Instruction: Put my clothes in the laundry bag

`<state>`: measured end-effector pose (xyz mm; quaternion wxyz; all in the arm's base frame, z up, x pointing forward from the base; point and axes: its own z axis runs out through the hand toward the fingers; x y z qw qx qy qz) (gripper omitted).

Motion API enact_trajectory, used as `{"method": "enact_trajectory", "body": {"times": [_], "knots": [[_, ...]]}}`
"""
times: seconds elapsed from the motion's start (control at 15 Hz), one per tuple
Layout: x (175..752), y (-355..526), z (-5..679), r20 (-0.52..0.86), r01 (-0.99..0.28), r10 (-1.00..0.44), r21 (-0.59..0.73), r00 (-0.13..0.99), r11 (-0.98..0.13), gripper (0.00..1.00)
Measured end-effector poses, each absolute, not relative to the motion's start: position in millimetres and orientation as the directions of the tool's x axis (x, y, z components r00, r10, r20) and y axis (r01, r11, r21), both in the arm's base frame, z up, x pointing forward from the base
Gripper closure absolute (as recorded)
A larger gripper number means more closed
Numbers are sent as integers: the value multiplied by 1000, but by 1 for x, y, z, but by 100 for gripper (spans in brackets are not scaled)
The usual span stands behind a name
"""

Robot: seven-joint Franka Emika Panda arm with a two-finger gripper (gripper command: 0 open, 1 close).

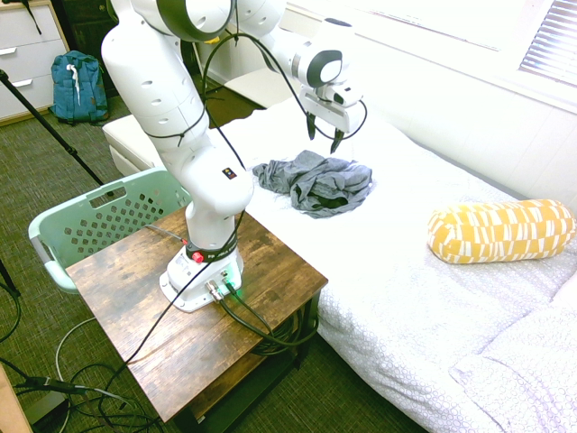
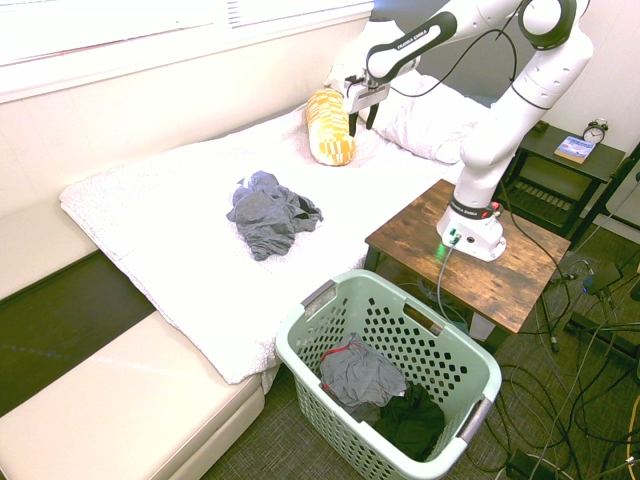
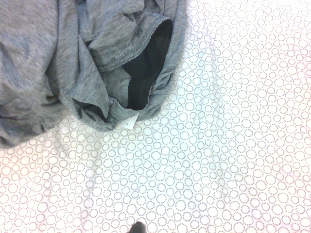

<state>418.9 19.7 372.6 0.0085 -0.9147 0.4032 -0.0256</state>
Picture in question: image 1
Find black tripod leg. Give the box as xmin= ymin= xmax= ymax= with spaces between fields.
xmin=0 ymin=69 xmax=114 ymax=198

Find grey clothing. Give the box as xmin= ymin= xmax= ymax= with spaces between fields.
xmin=252 ymin=150 xmax=374 ymax=220

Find black power adapter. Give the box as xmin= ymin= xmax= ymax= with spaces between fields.
xmin=15 ymin=376 xmax=87 ymax=396

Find mint green laundry basket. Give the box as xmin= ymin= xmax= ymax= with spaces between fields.
xmin=27 ymin=166 xmax=193 ymax=295

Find light wooden furniture edge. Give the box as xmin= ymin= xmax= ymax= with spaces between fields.
xmin=0 ymin=363 xmax=33 ymax=433

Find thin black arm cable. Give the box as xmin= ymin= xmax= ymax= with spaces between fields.
xmin=96 ymin=0 xmax=369 ymax=407

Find yellow white patterned bolster pillow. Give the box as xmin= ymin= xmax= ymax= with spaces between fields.
xmin=426 ymin=198 xmax=577 ymax=265

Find dark wooden cabinet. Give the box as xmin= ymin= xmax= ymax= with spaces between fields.
xmin=62 ymin=0 xmax=120 ymax=98

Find white patterned quilt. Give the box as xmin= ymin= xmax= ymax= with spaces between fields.
xmin=450 ymin=270 xmax=577 ymax=433

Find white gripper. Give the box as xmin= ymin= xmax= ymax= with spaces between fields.
xmin=298 ymin=88 xmax=352 ymax=155

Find blue backpack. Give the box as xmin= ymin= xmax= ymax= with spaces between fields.
xmin=49 ymin=50 xmax=110 ymax=126

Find rustic wooden side table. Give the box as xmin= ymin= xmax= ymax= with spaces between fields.
xmin=65 ymin=207 xmax=329 ymax=433

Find cream upholstered ottoman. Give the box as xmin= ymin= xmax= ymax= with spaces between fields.
xmin=102 ymin=115 xmax=169 ymax=177

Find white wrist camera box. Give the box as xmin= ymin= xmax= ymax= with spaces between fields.
xmin=325 ymin=83 xmax=365 ymax=109

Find white drawer dresser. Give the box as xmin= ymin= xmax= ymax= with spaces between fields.
xmin=0 ymin=0 xmax=71 ymax=126

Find white covered bed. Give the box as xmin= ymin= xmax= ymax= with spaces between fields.
xmin=215 ymin=97 xmax=577 ymax=433

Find grey floor cable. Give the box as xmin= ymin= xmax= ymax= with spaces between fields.
xmin=54 ymin=315 xmax=98 ymax=384

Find window blind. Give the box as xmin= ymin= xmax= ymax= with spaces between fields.
xmin=517 ymin=0 xmax=577 ymax=87

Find black floor cable loops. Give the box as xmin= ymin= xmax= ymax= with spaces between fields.
xmin=0 ymin=355 xmax=161 ymax=433

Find thick black base cable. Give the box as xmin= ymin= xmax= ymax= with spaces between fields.
xmin=227 ymin=283 xmax=319 ymax=348
xmin=219 ymin=297 xmax=319 ymax=357

